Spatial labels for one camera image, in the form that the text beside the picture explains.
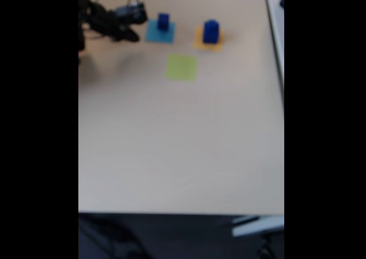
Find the blue square sheet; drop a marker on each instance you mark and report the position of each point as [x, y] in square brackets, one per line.
[155, 36]

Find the green square sheet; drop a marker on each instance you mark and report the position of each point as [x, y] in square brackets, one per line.
[182, 68]

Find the orange square sheet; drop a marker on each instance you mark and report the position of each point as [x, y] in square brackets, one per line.
[198, 43]

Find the small blue cube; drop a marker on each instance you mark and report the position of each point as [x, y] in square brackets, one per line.
[163, 21]

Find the large blue cube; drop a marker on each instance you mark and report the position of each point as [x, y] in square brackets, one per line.
[211, 31]

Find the white neighbouring table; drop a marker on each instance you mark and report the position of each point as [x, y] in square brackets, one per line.
[276, 19]

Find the dark blue object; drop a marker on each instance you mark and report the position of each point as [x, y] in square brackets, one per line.
[282, 0]

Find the white grey bar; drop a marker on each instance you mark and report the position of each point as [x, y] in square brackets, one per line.
[257, 226]

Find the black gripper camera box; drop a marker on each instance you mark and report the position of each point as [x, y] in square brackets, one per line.
[133, 13]

